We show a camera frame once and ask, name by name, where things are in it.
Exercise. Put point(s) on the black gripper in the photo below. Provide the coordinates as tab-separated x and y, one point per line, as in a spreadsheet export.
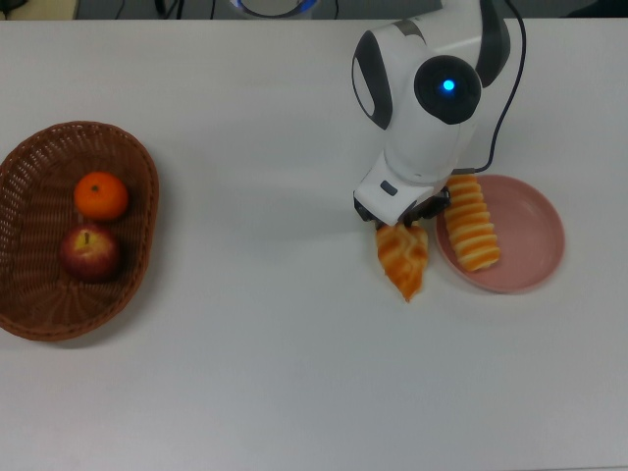
423	207

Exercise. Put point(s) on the braided toy bread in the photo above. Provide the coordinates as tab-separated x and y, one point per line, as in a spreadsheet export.
402	260

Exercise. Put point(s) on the striped toy bread roll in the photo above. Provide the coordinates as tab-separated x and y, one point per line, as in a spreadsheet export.
473	225

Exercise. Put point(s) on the toy orange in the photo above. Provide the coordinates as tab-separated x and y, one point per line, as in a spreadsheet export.
101	196

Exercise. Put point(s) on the red toy apple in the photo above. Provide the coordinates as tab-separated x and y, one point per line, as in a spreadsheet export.
89	254

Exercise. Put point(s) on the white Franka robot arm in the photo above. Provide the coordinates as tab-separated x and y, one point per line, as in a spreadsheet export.
422	127

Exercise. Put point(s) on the pink plate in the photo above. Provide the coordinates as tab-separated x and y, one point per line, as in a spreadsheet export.
530	235

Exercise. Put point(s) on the brown woven basket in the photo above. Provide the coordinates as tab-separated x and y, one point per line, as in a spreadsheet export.
29	294

